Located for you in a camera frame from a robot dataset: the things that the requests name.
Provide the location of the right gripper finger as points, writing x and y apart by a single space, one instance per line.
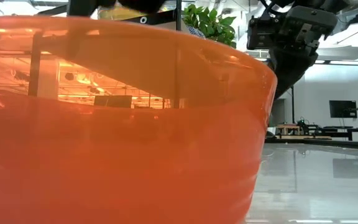
291 68

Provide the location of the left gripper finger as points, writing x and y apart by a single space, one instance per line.
141 5

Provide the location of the yellow translucent plastic bowl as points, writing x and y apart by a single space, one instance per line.
120 14

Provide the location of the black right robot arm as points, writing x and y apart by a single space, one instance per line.
322 3

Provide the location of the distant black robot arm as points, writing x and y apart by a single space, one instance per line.
309 127

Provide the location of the white overhead beam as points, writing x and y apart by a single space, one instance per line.
346 54

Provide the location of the blue patterned bowl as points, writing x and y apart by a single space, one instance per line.
196 31

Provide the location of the distant wooden table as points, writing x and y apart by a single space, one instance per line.
287 129

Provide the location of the black monitor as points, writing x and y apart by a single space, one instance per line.
342 109

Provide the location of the green leafy plant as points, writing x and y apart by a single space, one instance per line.
211 25

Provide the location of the distant black desk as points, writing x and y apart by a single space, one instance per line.
337 132

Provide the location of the white glossy table mat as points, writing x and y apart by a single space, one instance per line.
322 202

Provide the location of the red translucent plastic bowl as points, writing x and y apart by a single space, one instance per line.
120 155

